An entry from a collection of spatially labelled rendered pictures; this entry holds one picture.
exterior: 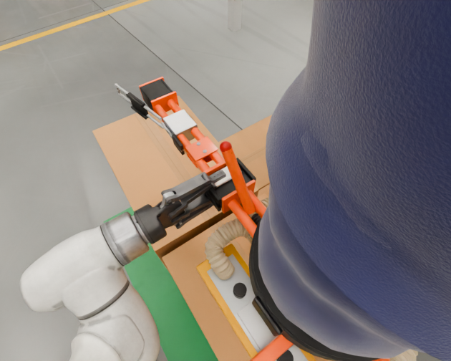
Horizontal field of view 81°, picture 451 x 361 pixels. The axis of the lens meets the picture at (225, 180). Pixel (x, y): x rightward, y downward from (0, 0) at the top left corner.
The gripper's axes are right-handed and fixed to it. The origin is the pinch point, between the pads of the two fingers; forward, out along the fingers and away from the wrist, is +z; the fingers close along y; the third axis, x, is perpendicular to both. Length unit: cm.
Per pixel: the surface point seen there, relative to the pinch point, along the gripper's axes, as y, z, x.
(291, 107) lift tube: -38.6, -8.2, 18.8
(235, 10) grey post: 101, 181, -243
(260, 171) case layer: 70, 45, -32
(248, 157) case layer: 70, 45, -43
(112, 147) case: 30, -16, -54
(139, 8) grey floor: 124, 108, -362
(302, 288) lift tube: -24.3, -9.8, 26.3
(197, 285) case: 30.2, -15.5, 8.6
